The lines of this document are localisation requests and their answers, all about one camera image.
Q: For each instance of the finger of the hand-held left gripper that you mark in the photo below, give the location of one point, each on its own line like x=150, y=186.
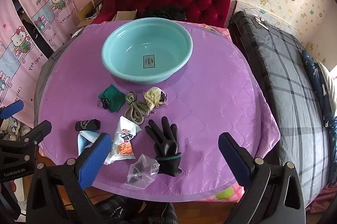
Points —
x=36, y=131
x=10, y=109

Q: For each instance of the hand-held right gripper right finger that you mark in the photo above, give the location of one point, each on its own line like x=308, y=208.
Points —
x=234, y=158

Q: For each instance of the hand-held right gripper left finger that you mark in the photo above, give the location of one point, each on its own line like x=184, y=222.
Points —
x=94, y=160

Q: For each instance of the blue face mask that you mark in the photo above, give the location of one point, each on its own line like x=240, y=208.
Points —
x=87, y=138

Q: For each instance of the white snack packet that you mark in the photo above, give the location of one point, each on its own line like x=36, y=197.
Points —
x=123, y=139

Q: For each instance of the black cloth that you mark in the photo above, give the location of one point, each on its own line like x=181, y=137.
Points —
x=87, y=125

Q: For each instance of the clear plastic bag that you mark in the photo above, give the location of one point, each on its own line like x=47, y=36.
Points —
x=142, y=171

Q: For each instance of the green cloth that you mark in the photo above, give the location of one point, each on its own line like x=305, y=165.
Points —
x=114, y=97

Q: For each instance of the black glove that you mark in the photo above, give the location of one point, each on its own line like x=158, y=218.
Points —
x=164, y=145

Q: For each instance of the cream plastic package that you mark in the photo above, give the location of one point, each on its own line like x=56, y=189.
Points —
x=151, y=96

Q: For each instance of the teal plastic basin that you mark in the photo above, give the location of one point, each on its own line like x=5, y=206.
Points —
x=126, y=36

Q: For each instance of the yellow tennis ball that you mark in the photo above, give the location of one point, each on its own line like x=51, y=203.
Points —
x=223, y=193

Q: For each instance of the purple quilted mat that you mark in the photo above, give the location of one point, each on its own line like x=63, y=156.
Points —
x=210, y=108

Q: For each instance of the grey plaid bed sheet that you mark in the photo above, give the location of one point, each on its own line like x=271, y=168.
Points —
x=289, y=81

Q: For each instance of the navy star pillow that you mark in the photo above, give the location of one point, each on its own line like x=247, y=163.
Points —
x=313, y=73

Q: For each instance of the open cardboard box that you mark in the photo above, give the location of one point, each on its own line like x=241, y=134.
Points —
x=85, y=13

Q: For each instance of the white pillow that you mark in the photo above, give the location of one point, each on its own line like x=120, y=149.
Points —
x=330, y=81

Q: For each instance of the brown paper bag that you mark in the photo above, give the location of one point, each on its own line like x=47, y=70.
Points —
x=123, y=15

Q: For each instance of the black clothing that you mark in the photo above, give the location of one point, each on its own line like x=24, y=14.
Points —
x=163, y=13

